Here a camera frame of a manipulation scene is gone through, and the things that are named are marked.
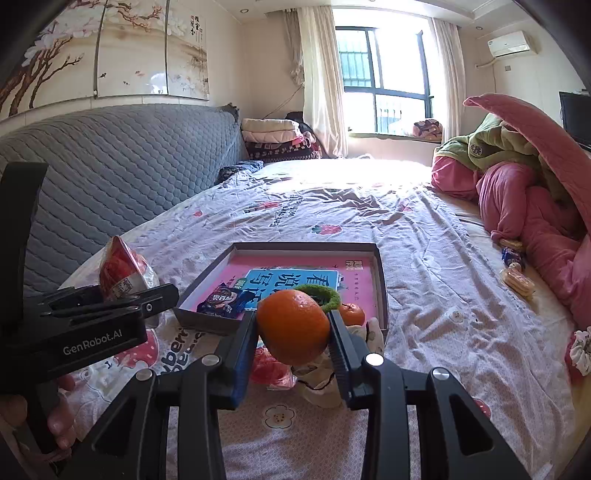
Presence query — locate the dark blue cookie packet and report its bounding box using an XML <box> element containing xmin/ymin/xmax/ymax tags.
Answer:
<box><xmin>197</xmin><ymin>282</ymin><xmax>250</xmax><ymax>320</ymax></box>

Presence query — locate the large orange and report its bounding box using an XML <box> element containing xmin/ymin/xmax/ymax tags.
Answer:
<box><xmin>256</xmin><ymin>290</ymin><xmax>331</xmax><ymax>365</ymax></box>

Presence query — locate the floral cushion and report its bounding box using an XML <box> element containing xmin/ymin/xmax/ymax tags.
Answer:
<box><xmin>412</xmin><ymin>119</ymin><xmax>444</xmax><ymax>139</ymax></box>

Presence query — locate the pink blanket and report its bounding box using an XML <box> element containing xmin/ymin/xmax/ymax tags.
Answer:
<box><xmin>431</xmin><ymin>154</ymin><xmax>591</xmax><ymax>319</ymax></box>

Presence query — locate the dark framed window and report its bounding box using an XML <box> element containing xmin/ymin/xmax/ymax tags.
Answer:
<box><xmin>333</xmin><ymin>25</ymin><xmax>437</xmax><ymax>137</ymax></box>

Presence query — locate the floral wall painting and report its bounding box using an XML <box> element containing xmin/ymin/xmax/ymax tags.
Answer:
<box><xmin>0</xmin><ymin>0</ymin><xmax>211</xmax><ymax>121</ymax></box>

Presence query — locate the pink book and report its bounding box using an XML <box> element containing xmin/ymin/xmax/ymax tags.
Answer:
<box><xmin>187</xmin><ymin>256</ymin><xmax>376</xmax><ymax>324</ymax></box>

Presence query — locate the person's left hand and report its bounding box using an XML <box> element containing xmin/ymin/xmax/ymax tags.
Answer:
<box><xmin>0</xmin><ymin>373</ymin><xmax>78</xmax><ymax>462</ymax></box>

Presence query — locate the red snack packet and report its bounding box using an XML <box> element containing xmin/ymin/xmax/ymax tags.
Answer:
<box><xmin>252</xmin><ymin>346</ymin><xmax>296</xmax><ymax>388</ymax></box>

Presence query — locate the dark blue patterned cloth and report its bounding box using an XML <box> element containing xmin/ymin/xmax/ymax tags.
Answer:
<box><xmin>217</xmin><ymin>159</ymin><xmax>265</xmax><ymax>185</ymax></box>

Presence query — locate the small orange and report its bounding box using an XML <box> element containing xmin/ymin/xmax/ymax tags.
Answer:
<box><xmin>338</xmin><ymin>302</ymin><xmax>365</xmax><ymax>327</ymax></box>

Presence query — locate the white air conditioner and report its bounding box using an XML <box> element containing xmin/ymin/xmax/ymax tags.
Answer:
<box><xmin>487</xmin><ymin>30</ymin><xmax>541</xmax><ymax>58</ymax></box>

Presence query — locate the cream curtain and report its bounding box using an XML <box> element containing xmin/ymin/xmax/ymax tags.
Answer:
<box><xmin>431</xmin><ymin>18</ymin><xmax>467</xmax><ymax>141</ymax></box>
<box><xmin>284</xmin><ymin>7</ymin><xmax>349</xmax><ymax>160</ymax></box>

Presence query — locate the green fuzzy hair ring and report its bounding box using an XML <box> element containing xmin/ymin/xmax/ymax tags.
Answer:
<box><xmin>293</xmin><ymin>284</ymin><xmax>342</xmax><ymax>312</ymax></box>

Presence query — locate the shallow cardboard box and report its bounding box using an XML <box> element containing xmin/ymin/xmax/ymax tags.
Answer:
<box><xmin>173</xmin><ymin>242</ymin><xmax>389</xmax><ymax>340</ymax></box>

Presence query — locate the floral fabric scrunchie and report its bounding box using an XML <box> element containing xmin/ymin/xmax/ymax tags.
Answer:
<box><xmin>564</xmin><ymin>327</ymin><xmax>591</xmax><ymax>374</ymax></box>

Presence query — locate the grey quilted headboard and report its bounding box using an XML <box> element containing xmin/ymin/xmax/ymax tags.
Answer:
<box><xmin>0</xmin><ymin>104</ymin><xmax>250</xmax><ymax>296</ymax></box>

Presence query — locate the stack of folded blankets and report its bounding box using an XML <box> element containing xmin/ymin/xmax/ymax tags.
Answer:
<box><xmin>241</xmin><ymin>117</ymin><xmax>321</xmax><ymax>162</ymax></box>

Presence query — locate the green blanket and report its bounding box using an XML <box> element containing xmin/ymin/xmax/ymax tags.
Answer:
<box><xmin>434</xmin><ymin>113</ymin><xmax>568</xmax><ymax>204</ymax></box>

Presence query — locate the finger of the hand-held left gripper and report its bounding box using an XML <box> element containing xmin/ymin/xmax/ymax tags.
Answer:
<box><xmin>37</xmin><ymin>285</ymin><xmax>104</xmax><ymax>311</ymax></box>
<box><xmin>41</xmin><ymin>283</ymin><xmax>180</xmax><ymax>324</ymax></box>

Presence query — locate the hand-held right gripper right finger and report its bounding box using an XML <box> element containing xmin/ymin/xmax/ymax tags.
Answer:
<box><xmin>325</xmin><ymin>310</ymin><xmax>532</xmax><ymax>480</ymax></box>

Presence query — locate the translucent plastic bag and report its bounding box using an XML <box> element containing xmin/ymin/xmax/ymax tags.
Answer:
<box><xmin>295</xmin><ymin>318</ymin><xmax>386</xmax><ymax>409</ymax></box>

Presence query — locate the black television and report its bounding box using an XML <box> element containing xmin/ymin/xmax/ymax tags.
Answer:
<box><xmin>558</xmin><ymin>91</ymin><xmax>591</xmax><ymax>151</ymax></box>

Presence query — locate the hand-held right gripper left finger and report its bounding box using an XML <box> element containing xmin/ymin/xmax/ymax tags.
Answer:
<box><xmin>58</xmin><ymin>311</ymin><xmax>259</xmax><ymax>480</ymax></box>

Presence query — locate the pink quilted mat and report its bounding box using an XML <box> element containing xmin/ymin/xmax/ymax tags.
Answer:
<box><xmin>464</xmin><ymin>92</ymin><xmax>591</xmax><ymax>241</ymax></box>

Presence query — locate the red snack bag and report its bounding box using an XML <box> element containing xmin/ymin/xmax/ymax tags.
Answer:
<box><xmin>99</xmin><ymin>235</ymin><xmax>162</xmax><ymax>305</ymax></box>

